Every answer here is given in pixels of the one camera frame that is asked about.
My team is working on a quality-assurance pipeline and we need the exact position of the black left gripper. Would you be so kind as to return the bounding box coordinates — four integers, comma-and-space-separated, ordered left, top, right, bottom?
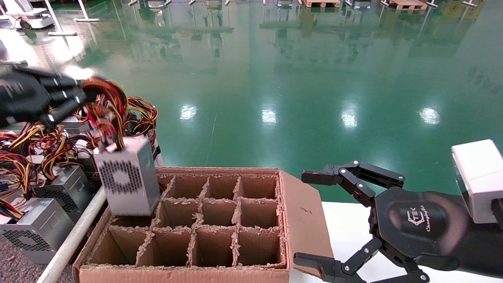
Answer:
0, 73, 97, 128

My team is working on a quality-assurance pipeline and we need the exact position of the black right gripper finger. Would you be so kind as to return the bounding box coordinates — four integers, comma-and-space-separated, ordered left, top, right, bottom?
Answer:
302, 160, 405, 207
294, 237, 430, 283

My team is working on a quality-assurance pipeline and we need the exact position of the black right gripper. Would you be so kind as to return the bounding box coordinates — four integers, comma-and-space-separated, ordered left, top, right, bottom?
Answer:
369, 187, 471, 272

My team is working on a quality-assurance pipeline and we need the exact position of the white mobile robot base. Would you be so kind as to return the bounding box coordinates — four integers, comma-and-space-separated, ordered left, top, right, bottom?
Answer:
0, 0, 55, 31

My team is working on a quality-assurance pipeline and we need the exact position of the cardboard box with dividers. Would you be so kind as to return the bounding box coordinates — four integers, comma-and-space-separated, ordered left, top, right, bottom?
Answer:
73, 167, 335, 283

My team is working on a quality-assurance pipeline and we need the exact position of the wooden pallet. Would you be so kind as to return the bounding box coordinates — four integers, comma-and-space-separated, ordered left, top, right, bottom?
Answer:
302, 0, 341, 8
388, 0, 429, 11

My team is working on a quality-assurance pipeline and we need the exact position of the grey felt table mat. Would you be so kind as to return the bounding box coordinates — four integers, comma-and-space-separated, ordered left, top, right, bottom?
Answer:
0, 236, 75, 283

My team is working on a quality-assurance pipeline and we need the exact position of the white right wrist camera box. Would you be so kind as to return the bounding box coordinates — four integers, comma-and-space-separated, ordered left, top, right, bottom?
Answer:
451, 140, 503, 224

